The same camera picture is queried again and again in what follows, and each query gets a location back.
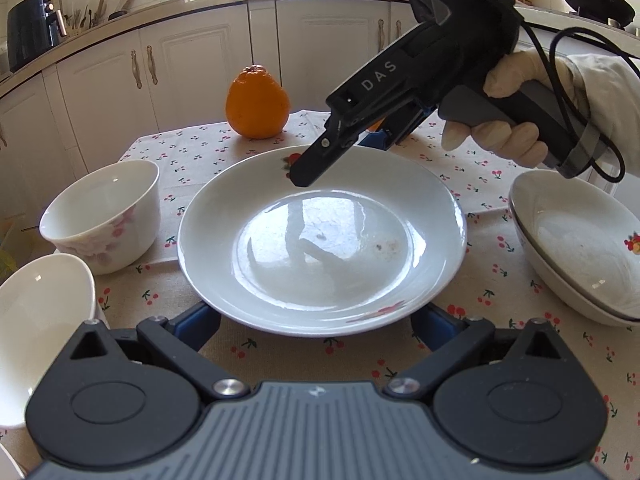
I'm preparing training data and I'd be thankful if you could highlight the black air fryer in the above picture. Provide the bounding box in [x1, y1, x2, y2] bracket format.
[6, 0, 67, 74]

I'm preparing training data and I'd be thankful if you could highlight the cherry-print tablecloth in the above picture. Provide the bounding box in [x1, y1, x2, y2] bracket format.
[0, 107, 640, 480]

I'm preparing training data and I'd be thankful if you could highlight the person's right hand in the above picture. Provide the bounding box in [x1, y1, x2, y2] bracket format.
[442, 51, 574, 167]

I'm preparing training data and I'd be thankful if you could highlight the white fruit-print plate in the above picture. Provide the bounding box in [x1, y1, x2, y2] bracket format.
[177, 145, 469, 337]
[510, 170, 640, 321]

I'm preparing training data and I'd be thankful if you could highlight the orange with knobbed top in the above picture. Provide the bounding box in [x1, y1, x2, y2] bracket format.
[225, 65, 292, 140]

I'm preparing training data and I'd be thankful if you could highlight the utensil holder with chopsticks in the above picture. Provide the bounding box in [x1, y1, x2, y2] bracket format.
[67, 0, 109, 37]

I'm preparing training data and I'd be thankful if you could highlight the person's right forearm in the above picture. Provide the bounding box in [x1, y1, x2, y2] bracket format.
[567, 52, 640, 179]

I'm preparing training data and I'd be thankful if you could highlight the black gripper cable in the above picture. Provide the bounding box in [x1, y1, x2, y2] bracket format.
[517, 19, 629, 184]

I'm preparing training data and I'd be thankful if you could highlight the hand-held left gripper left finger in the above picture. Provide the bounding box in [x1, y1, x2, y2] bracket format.
[65, 301, 251, 402]

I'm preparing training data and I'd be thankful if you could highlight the beige kitchen countertop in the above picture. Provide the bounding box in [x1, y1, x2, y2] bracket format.
[0, 0, 640, 97]

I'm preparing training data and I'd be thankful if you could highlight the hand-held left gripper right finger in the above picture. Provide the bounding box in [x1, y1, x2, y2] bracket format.
[385, 302, 582, 402]

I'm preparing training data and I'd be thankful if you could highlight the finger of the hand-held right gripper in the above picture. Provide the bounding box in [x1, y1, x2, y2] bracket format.
[289, 119, 362, 187]
[359, 104, 442, 152]

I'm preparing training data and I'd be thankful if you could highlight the medium white floral bowl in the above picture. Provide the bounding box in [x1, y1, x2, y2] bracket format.
[0, 253, 99, 429]

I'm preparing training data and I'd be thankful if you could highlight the small white floral bowl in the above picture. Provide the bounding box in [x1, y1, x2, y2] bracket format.
[39, 160, 161, 276]

